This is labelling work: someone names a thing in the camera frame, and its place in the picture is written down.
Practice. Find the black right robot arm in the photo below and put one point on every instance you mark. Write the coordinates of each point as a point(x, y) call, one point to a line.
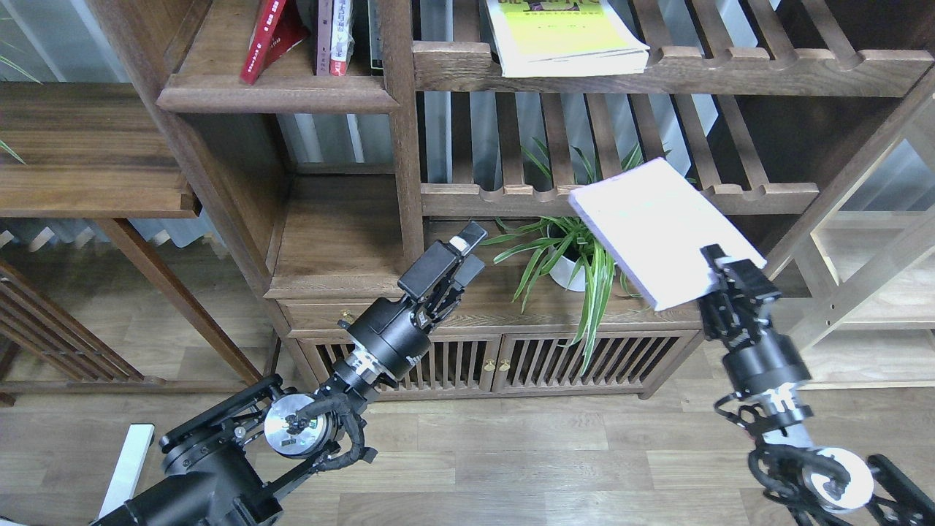
point(817, 485)

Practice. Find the yellow green book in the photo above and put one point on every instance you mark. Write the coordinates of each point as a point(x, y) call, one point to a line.
point(563, 39)

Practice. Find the green spider plant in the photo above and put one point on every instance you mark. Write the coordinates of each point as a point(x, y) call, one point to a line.
point(593, 306)

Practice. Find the dark upright book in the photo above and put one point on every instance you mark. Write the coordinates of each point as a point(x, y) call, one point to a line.
point(375, 43)

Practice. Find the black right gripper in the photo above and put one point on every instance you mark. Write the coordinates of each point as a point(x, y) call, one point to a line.
point(738, 313)

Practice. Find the light wooden shelf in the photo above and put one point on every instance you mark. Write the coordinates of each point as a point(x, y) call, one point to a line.
point(867, 262)

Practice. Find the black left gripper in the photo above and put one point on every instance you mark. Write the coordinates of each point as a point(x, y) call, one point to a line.
point(397, 334)

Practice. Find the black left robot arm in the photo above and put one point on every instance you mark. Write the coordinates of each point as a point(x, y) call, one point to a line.
point(234, 463)

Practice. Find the dark wooden bookshelf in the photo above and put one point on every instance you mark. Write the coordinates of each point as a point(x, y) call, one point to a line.
point(326, 188)

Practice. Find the red white upright book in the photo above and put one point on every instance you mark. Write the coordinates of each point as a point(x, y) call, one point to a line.
point(342, 41)

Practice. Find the dark wooden side table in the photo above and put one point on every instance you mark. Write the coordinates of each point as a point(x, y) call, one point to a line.
point(92, 151)

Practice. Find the white plant pot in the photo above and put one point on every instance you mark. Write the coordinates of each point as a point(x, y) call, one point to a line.
point(564, 272)

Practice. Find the white bar on floor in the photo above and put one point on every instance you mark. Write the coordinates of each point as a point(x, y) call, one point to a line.
point(128, 468)

